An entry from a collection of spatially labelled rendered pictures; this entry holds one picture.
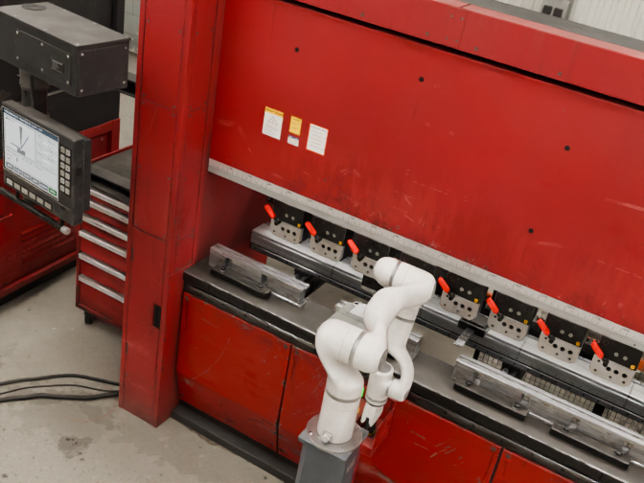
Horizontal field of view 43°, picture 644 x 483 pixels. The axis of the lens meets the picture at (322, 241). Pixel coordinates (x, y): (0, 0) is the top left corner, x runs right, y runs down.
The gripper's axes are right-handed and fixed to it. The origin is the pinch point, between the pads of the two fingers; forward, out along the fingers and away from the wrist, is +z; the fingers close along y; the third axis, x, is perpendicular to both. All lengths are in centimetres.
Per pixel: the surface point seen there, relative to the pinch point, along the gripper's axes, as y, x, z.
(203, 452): -8, -82, 75
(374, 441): 5.9, 4.8, -0.8
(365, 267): -36, -28, -44
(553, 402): -35, 58, -20
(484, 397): -28.8, 33.7, -13.7
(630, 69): -43, 44, -149
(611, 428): -35, 81, -20
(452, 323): -60, 7, -17
